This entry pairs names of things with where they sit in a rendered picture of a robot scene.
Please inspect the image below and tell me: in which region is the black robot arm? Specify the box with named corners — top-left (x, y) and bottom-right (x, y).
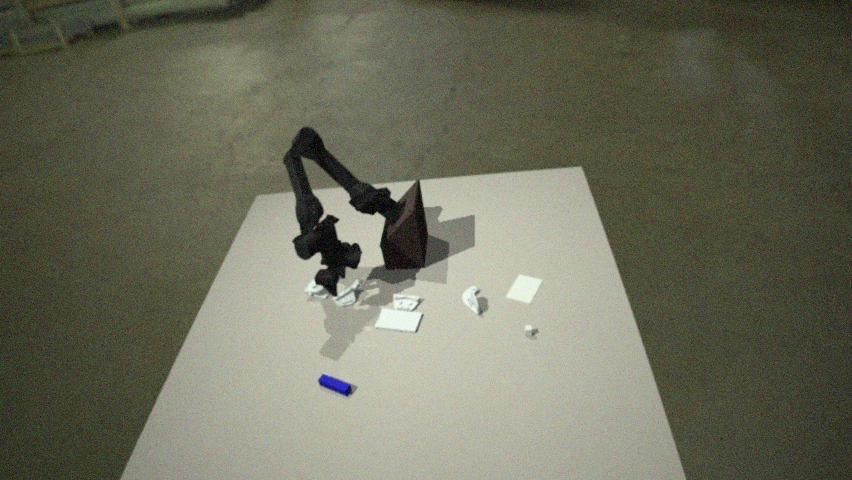
top-left (283, 126), bottom-right (405, 269)

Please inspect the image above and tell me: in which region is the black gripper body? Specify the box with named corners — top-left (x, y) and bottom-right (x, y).
top-left (314, 240), bottom-right (351, 286)

